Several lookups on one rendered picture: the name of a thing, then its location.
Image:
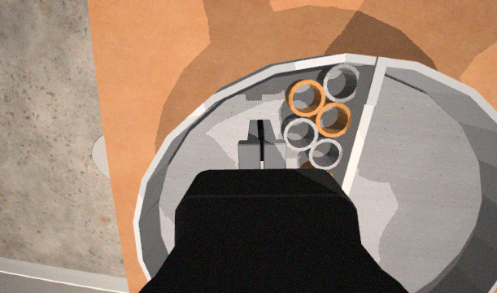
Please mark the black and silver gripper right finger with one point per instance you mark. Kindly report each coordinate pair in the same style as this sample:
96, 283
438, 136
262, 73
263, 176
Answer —
273, 151

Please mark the bronze bushing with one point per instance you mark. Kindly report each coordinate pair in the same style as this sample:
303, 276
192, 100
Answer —
340, 126
309, 165
317, 103

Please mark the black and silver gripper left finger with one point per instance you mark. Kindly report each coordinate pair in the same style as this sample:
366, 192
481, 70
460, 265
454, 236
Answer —
249, 151

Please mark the grey metal bushing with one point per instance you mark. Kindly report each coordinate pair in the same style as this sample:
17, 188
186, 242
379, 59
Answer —
331, 159
304, 143
351, 88

